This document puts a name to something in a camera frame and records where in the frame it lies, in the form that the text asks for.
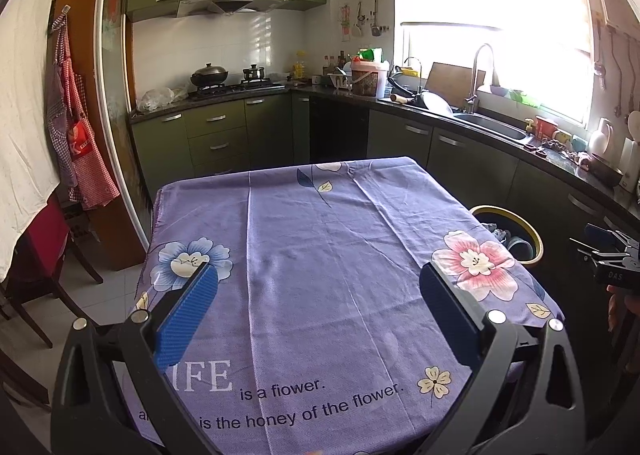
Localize black wok with lid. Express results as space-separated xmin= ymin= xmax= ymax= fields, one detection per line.
xmin=190 ymin=62 xmax=230 ymax=88

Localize red checked apron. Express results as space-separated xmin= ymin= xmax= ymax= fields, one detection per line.
xmin=55 ymin=25 xmax=121 ymax=210

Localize crumpled clear plastic bag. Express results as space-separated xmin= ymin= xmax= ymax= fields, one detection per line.
xmin=136 ymin=86 xmax=190 ymax=113

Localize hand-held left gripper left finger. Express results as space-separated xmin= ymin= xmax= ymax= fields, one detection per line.
xmin=50 ymin=262 xmax=221 ymax=455

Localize black kitchen countertop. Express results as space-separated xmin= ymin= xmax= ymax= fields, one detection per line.
xmin=127 ymin=82 xmax=640 ymax=226

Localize wooden cutting board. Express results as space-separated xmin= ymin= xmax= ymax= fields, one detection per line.
xmin=424 ymin=62 xmax=486 ymax=108

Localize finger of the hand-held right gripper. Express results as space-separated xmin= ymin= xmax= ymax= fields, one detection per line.
xmin=584 ymin=223 xmax=632 ymax=252
xmin=570 ymin=237 xmax=601 ymax=261

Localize person's right hand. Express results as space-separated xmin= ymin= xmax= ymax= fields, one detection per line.
xmin=606 ymin=284 xmax=640 ymax=333

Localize green base cabinets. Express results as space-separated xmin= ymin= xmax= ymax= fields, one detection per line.
xmin=130 ymin=94 xmax=640 ymax=455

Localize red seat wooden chair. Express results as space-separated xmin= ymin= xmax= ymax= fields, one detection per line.
xmin=0 ymin=195 xmax=104 ymax=348

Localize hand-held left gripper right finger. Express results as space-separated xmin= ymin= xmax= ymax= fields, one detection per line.
xmin=419 ymin=261 xmax=587 ymax=455

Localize black bin with yellow rim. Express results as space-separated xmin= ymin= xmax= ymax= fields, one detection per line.
xmin=470 ymin=205 xmax=544 ymax=268

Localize black frying pan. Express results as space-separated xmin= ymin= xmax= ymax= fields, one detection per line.
xmin=387 ymin=66 xmax=431 ymax=108

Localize black gas stove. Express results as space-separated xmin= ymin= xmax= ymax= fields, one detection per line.
xmin=189 ymin=79 xmax=286 ymax=98

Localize white plastic bucket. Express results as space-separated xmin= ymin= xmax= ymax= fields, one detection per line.
xmin=350 ymin=57 xmax=390 ymax=96

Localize steel sink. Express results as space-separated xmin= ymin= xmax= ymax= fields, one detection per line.
xmin=452 ymin=112 xmax=533 ymax=142

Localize glass sliding door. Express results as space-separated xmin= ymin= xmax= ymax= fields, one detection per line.
xmin=95 ymin=0 xmax=151 ymax=236

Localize hanging kitchen utensils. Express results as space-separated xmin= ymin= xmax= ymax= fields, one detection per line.
xmin=352 ymin=0 xmax=388 ymax=38

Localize white hanging sheet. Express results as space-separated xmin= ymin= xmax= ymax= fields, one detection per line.
xmin=0 ymin=0 xmax=73 ymax=281

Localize red checkered apron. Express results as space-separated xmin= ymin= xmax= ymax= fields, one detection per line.
xmin=46 ymin=15 xmax=81 ymax=188

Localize purple floral tablecloth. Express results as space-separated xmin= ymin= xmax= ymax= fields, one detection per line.
xmin=129 ymin=156 xmax=566 ymax=455

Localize steel kitchen faucet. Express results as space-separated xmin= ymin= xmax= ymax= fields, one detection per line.
xmin=465 ymin=43 xmax=497 ymax=114

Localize white jug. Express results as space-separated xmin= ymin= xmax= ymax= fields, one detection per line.
xmin=587 ymin=117 xmax=613 ymax=158

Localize white plate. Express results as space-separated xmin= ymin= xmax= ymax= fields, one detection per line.
xmin=422 ymin=91 xmax=453 ymax=116

